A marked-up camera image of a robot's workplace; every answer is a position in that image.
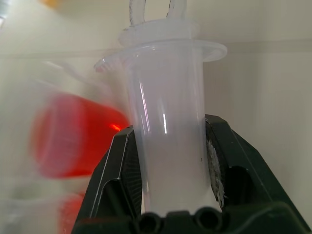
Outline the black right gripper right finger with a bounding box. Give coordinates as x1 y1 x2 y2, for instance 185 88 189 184
204 114 285 212

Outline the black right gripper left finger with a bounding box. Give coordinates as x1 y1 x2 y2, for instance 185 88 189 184
80 125 144 220

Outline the clear empty plastic cup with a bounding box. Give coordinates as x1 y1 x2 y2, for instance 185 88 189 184
0 185 61 234

